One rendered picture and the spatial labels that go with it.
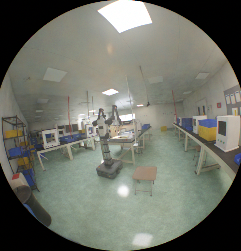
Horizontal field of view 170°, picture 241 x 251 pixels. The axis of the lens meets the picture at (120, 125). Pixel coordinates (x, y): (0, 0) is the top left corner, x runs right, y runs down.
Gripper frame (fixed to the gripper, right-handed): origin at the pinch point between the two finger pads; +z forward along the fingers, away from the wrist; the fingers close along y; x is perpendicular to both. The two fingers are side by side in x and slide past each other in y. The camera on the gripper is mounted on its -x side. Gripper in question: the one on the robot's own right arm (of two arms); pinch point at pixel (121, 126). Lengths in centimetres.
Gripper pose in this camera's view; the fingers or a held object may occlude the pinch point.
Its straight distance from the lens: 242.6
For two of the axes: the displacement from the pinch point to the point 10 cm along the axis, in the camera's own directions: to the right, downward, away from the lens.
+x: -2.8, 5.8, -7.7
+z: 3.0, 8.1, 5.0
